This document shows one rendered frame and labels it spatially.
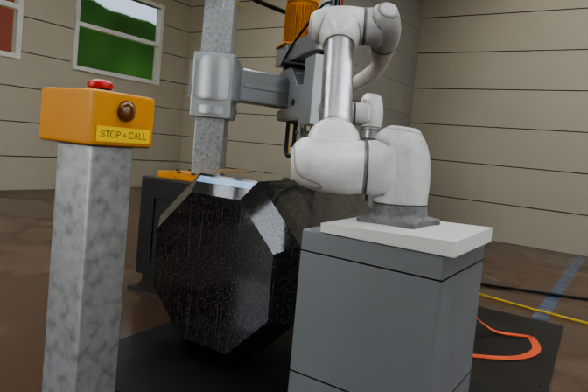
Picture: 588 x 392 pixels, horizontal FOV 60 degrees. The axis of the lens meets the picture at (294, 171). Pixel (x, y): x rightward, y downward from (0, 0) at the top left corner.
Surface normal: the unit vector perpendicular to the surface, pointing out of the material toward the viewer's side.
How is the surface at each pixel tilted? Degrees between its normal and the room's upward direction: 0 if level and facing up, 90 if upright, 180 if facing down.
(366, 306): 90
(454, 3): 90
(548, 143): 90
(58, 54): 90
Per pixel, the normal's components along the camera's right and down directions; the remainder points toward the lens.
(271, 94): 0.59, 0.10
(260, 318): -0.53, 0.00
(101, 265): 0.86, 0.11
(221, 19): -0.01, 0.05
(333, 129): 0.01, -0.62
